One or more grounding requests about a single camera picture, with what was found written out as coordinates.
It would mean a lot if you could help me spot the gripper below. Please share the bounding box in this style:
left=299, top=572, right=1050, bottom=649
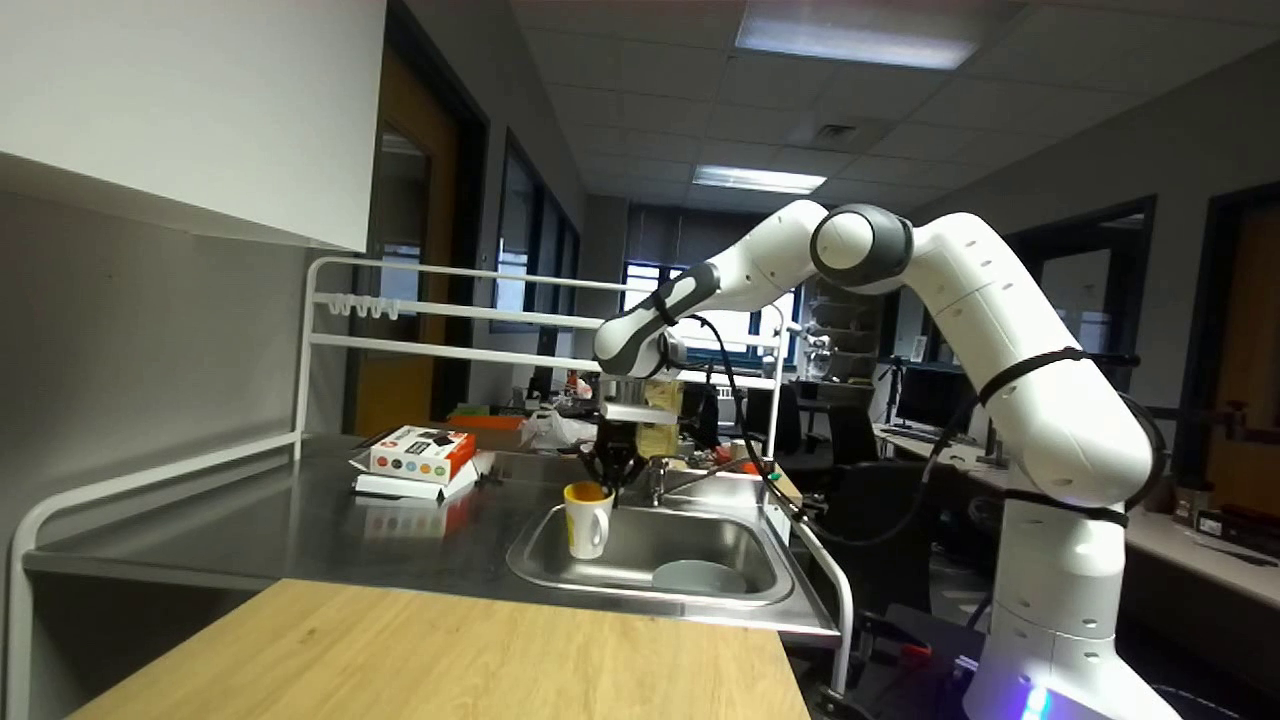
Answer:
left=579, top=420, right=648, bottom=507

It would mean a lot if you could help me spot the white plastic bag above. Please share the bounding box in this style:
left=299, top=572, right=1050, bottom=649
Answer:
left=520, top=408, right=598, bottom=451

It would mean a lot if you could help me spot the window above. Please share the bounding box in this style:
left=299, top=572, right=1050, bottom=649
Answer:
left=620, top=262, right=803, bottom=367

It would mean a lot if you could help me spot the orange and white box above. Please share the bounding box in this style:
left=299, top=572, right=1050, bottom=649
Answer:
left=369, top=425, right=478, bottom=486

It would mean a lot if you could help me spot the light wooden table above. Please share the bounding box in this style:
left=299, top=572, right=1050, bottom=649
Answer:
left=65, top=578, right=811, bottom=720

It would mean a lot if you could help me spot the white metal tube rack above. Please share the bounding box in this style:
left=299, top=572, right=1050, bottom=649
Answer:
left=5, top=255, right=857, bottom=720

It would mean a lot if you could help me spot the steel tap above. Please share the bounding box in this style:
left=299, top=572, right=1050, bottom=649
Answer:
left=640, top=455, right=766, bottom=507

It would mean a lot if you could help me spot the white mug yellow inside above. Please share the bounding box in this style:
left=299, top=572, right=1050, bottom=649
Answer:
left=563, top=481, right=615, bottom=561

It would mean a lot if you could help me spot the flat white box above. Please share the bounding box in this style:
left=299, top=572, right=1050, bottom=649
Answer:
left=350, top=450, right=497, bottom=503

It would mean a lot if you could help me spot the steel sink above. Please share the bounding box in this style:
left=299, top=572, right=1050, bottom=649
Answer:
left=505, top=500, right=797, bottom=611

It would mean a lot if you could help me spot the white wall cabinet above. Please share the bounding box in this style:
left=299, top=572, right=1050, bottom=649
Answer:
left=0, top=0, right=389, bottom=253

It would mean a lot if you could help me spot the grey bowl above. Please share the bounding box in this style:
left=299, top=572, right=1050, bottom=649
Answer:
left=652, top=559, right=749, bottom=597

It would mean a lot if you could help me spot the ceiling light panel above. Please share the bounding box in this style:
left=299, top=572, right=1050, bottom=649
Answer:
left=692, top=165, right=828, bottom=196
left=735, top=0, right=983, bottom=71

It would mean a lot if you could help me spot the black office chair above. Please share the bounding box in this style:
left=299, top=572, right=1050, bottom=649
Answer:
left=815, top=460, right=996, bottom=613

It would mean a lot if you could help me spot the shelf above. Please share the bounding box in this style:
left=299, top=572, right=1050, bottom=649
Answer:
left=805, top=280, right=886, bottom=383

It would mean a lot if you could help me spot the monitor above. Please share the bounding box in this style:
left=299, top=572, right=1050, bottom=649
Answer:
left=895, top=365, right=979, bottom=433

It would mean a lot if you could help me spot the wooden door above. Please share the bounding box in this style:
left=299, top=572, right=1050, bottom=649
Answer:
left=350, top=45, right=463, bottom=438

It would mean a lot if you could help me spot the long white desk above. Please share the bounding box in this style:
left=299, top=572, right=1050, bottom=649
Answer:
left=878, top=425, right=1280, bottom=613

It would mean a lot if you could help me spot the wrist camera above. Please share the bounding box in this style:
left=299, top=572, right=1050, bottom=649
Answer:
left=600, top=400, right=681, bottom=425

